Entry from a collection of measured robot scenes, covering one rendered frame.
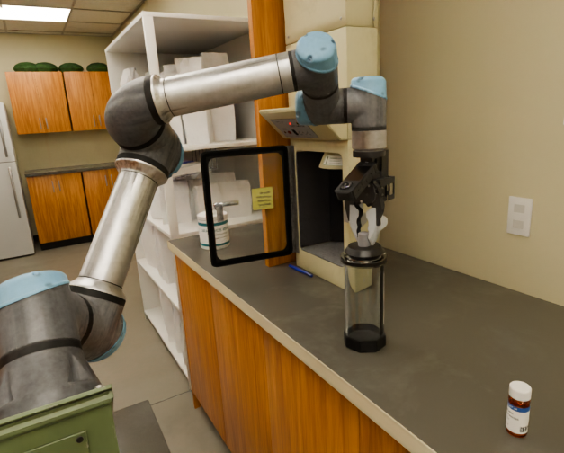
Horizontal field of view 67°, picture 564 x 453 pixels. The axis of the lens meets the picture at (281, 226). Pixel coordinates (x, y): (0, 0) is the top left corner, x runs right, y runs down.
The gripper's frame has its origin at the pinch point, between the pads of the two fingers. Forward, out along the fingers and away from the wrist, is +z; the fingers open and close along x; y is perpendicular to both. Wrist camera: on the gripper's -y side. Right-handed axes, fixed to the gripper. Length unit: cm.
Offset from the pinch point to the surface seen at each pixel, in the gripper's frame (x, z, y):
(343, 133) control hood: 21.0, -22.6, 20.3
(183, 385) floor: 146, 121, 28
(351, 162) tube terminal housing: 20.3, -14.2, 23.0
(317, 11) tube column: 34, -57, 25
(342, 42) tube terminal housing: 22, -47, 22
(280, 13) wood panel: 56, -62, 33
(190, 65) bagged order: 146, -56, 55
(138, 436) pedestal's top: 12, 26, -53
